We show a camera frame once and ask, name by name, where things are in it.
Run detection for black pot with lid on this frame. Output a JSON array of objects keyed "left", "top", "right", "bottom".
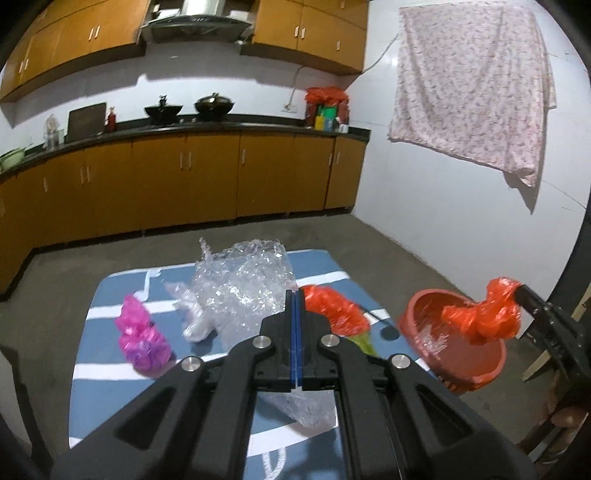
[{"left": 193, "top": 92, "right": 235, "bottom": 122}]

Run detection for red plastic bag over bottles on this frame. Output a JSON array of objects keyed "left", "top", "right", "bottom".
[{"left": 304, "top": 86, "right": 350, "bottom": 110}]

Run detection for black wok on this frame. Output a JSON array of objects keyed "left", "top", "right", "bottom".
[{"left": 144, "top": 95, "right": 184, "bottom": 123}]

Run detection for red plastic bag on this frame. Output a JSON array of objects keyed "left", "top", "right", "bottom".
[
  {"left": 440, "top": 276, "right": 523, "bottom": 346},
  {"left": 299, "top": 285, "right": 373, "bottom": 341},
  {"left": 304, "top": 86, "right": 350, "bottom": 110}
]

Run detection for white power cable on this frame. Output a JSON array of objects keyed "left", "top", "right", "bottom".
[{"left": 288, "top": 65, "right": 308, "bottom": 107}]

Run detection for clear bubble wrap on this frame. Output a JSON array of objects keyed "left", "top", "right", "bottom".
[{"left": 191, "top": 237, "right": 339, "bottom": 433}]

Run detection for green basin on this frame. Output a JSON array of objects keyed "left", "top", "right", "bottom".
[{"left": 0, "top": 147, "right": 27, "bottom": 173}]

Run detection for wooden wall cabinet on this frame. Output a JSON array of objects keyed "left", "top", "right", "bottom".
[
  {"left": 240, "top": 0, "right": 370, "bottom": 77},
  {"left": 0, "top": 0, "right": 151, "bottom": 103}
]

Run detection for dark grey door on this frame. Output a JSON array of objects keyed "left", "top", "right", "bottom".
[{"left": 549, "top": 55, "right": 591, "bottom": 324}]

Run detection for pink floral cloth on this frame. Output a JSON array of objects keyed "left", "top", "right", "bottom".
[{"left": 386, "top": 4, "right": 558, "bottom": 214}]

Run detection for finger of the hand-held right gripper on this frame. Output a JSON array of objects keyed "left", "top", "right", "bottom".
[{"left": 515, "top": 284, "right": 554, "bottom": 325}]

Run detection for steel range hood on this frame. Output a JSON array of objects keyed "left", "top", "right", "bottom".
[{"left": 140, "top": 0, "right": 256, "bottom": 45}]

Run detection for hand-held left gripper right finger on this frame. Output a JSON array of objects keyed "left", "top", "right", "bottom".
[{"left": 298, "top": 290, "right": 539, "bottom": 480}]

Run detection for white hanging cord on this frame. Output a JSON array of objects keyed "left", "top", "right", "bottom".
[{"left": 362, "top": 31, "right": 400, "bottom": 73}]

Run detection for glass jar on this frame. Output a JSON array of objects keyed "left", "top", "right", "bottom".
[{"left": 43, "top": 114, "right": 64, "bottom": 150}]

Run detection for wooden base cabinets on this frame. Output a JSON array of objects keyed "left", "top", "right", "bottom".
[{"left": 0, "top": 131, "right": 371, "bottom": 302}]

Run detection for green foil wrapper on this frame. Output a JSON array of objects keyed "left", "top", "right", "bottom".
[{"left": 350, "top": 331, "right": 378, "bottom": 359}]

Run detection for blue white striped tablecloth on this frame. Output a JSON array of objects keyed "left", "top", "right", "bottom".
[{"left": 68, "top": 249, "right": 445, "bottom": 480}]

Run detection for purple plastic bag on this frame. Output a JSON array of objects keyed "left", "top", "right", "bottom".
[{"left": 115, "top": 295, "right": 173, "bottom": 376}]

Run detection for dark cutting board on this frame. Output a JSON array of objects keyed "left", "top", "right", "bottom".
[{"left": 64, "top": 102, "right": 108, "bottom": 143}]

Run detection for white plastic bag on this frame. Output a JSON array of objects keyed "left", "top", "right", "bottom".
[{"left": 164, "top": 281, "right": 219, "bottom": 343}]

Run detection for red plastic waste basket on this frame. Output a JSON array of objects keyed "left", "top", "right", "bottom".
[{"left": 397, "top": 288, "right": 509, "bottom": 394}]

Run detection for worn white wooden table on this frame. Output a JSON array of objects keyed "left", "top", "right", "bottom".
[{"left": 522, "top": 277, "right": 591, "bottom": 384}]

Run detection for black kitchen countertop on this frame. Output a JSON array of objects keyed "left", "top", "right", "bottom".
[{"left": 0, "top": 114, "right": 372, "bottom": 182}]

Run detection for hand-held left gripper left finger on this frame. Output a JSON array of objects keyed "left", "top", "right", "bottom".
[{"left": 50, "top": 290, "right": 297, "bottom": 480}]

